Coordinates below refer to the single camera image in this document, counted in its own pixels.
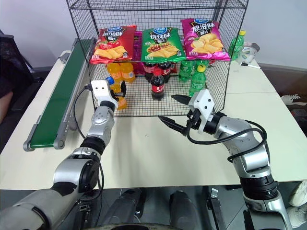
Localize green conveyor belt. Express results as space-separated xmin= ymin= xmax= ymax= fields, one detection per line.
xmin=23 ymin=37 xmax=97 ymax=152

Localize orange soda bottle blue cap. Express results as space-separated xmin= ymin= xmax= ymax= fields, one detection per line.
xmin=105 ymin=76 xmax=128 ymax=111

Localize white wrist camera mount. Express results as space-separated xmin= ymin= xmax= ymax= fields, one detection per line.
xmin=90 ymin=80 xmax=118 ymax=109
xmin=188 ymin=89 xmax=216 ymax=133

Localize black wire mesh rack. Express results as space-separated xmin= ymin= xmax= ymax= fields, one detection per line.
xmin=66 ymin=0 xmax=248 ymax=118

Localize purple snack bag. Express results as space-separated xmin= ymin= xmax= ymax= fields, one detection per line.
xmin=132 ymin=30 xmax=143 ymax=77

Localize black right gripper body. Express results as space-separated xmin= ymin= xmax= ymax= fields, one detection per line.
xmin=185 ymin=108 xmax=204 ymax=131

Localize white sneaker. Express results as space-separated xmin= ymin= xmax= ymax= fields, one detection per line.
xmin=286 ymin=205 xmax=307 ymax=229
xmin=280 ymin=93 xmax=307 ymax=106
xmin=288 ymin=179 xmax=307 ymax=207

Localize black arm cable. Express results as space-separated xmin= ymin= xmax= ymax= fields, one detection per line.
xmin=72 ymin=85 xmax=105 ymax=192
xmin=186 ymin=119 xmax=269 ymax=164

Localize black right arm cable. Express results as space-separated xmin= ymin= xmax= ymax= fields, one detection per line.
xmin=186 ymin=119 xmax=269 ymax=164

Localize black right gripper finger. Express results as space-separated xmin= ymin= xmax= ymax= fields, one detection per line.
xmin=158 ymin=115 xmax=188 ymax=136
xmin=170 ymin=94 xmax=192 ymax=105

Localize red chips bag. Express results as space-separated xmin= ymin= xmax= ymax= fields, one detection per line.
xmin=89 ymin=24 xmax=138 ymax=65

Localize magenta chips bag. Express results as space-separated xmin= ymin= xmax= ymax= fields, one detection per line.
xmin=180 ymin=18 xmax=232 ymax=62

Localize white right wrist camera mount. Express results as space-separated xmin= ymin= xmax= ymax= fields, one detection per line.
xmin=188 ymin=89 xmax=216 ymax=133

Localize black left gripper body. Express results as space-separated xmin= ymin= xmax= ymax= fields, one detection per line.
xmin=109 ymin=90 xmax=124 ymax=103

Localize black strap with buckle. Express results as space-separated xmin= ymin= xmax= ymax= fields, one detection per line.
xmin=208 ymin=188 xmax=226 ymax=230

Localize green chips bag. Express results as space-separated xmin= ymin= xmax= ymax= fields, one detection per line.
xmin=140 ymin=26 xmax=187 ymax=63

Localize black office chair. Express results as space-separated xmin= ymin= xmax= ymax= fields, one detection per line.
xmin=0 ymin=28 xmax=47 ymax=115

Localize cola bottle red cap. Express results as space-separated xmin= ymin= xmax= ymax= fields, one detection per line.
xmin=150 ymin=69 xmax=166 ymax=102
xmin=157 ymin=60 xmax=172 ymax=83
xmin=143 ymin=61 xmax=158 ymax=82

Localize green soda bottle yellow cap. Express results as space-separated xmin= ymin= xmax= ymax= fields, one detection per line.
xmin=189 ymin=65 xmax=208 ymax=97
xmin=228 ymin=30 xmax=247 ymax=61

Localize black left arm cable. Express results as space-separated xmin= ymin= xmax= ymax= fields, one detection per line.
xmin=72 ymin=85 xmax=105 ymax=192

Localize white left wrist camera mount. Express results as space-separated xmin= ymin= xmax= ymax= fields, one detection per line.
xmin=90 ymin=80 xmax=118 ymax=109

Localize black and white marker pen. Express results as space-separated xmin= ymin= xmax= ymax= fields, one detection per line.
xmin=240 ymin=62 xmax=262 ymax=70

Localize dark rounded shape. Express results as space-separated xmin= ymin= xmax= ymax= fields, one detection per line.
xmin=168 ymin=190 xmax=200 ymax=228
xmin=105 ymin=187 xmax=147 ymax=228

